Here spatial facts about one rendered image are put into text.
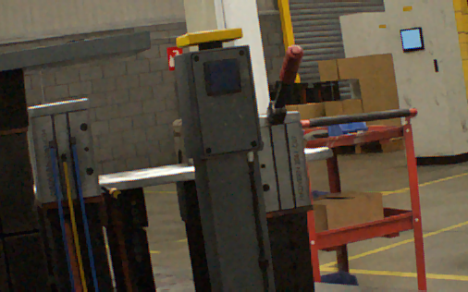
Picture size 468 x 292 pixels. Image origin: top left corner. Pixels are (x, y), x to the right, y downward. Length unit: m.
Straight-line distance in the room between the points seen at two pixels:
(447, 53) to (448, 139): 0.95
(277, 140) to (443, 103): 10.27
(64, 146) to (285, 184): 0.27
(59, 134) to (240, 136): 0.23
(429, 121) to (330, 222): 8.17
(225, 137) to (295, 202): 0.22
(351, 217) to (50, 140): 2.50
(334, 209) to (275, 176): 2.32
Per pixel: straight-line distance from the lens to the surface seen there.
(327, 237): 3.59
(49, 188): 1.25
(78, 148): 1.25
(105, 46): 1.06
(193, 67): 1.11
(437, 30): 11.54
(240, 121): 1.12
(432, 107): 11.69
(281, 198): 1.31
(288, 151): 1.31
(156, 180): 1.39
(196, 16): 8.73
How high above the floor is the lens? 1.09
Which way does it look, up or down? 3 degrees down
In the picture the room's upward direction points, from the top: 8 degrees counter-clockwise
